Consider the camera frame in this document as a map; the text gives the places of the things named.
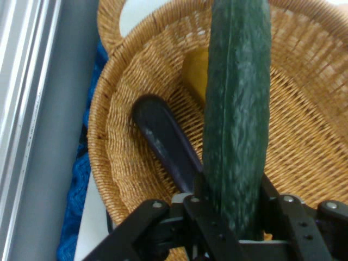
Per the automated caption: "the woven wicker basket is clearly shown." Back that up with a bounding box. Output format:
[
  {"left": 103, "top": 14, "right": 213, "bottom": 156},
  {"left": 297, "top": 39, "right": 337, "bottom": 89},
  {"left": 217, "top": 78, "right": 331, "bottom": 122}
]
[{"left": 86, "top": 0, "right": 348, "bottom": 261}]

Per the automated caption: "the aluminium profile rail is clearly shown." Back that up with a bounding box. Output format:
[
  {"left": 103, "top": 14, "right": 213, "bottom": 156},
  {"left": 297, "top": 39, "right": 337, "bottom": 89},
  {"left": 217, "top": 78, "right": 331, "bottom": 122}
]
[{"left": 0, "top": 0, "right": 64, "bottom": 261}]

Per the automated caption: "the grey metal post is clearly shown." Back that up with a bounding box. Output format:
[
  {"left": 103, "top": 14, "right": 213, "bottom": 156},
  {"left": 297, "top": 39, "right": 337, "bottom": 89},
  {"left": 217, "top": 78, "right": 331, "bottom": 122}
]
[{"left": 9, "top": 0, "right": 101, "bottom": 261}]

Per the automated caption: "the blue knitted cloth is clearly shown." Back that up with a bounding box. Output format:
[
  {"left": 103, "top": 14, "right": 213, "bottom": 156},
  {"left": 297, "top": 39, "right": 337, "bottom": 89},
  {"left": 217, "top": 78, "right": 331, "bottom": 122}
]
[{"left": 56, "top": 39, "right": 110, "bottom": 261}]

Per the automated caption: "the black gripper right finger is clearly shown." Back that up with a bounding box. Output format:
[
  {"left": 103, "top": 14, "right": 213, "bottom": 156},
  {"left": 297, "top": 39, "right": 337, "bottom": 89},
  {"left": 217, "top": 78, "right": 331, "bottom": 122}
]
[{"left": 259, "top": 173, "right": 348, "bottom": 261}]

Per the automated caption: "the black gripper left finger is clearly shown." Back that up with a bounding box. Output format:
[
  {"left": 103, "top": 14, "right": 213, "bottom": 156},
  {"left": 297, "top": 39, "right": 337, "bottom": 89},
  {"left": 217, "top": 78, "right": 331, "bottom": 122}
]
[{"left": 83, "top": 173, "right": 250, "bottom": 261}]

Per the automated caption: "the dark purple eggplant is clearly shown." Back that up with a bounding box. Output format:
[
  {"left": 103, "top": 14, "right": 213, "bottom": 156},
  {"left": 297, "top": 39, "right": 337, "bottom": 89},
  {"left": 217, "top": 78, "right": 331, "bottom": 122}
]
[{"left": 131, "top": 94, "right": 205, "bottom": 194}]

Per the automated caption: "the yellow bell pepper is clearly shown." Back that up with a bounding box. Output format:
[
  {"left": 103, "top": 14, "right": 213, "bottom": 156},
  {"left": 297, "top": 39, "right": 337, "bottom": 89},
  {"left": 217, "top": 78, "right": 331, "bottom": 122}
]
[{"left": 181, "top": 48, "right": 210, "bottom": 107}]

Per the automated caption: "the dark green cucumber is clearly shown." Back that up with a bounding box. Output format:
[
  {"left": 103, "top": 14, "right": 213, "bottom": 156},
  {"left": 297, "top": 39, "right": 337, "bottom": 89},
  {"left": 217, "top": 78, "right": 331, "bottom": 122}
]
[{"left": 202, "top": 0, "right": 273, "bottom": 241}]

